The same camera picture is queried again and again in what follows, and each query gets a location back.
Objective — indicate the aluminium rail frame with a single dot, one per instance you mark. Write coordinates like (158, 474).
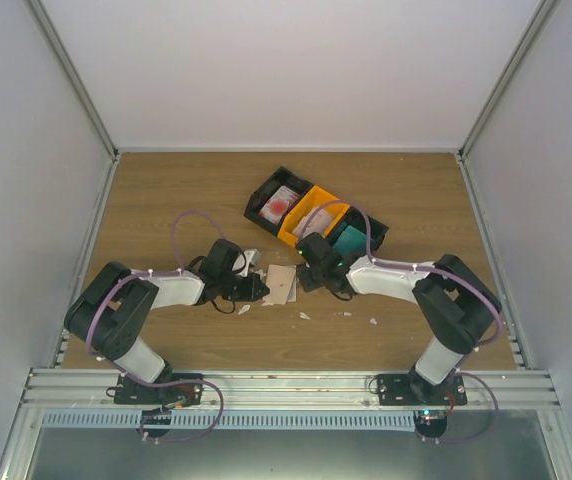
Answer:
(236, 390)

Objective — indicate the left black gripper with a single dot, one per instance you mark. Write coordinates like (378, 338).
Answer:
(254, 283)

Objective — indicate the black bin right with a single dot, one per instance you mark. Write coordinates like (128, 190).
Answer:
(374, 229)

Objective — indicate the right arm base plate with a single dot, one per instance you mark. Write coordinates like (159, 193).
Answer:
(432, 404)

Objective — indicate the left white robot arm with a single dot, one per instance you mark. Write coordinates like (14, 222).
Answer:
(111, 312)

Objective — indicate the yellow bin middle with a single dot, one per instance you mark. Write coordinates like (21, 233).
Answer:
(317, 198)

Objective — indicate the black bin left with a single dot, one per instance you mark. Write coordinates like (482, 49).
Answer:
(282, 176)

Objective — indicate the grey slotted cable duct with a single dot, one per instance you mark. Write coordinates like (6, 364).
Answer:
(234, 420)

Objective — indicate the teal cards stack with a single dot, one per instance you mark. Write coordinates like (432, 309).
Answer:
(351, 241)

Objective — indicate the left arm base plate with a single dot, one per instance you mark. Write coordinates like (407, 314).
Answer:
(158, 402)

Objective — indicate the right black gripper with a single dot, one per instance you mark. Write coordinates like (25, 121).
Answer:
(307, 282)

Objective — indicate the red circle cards stack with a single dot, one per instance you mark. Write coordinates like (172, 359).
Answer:
(278, 204)

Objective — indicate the black bin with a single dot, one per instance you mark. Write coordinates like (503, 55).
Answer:
(374, 229)
(282, 176)

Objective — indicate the beige leather card holder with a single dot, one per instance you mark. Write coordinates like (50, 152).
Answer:
(282, 283)

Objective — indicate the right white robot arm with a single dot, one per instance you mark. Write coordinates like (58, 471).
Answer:
(456, 304)

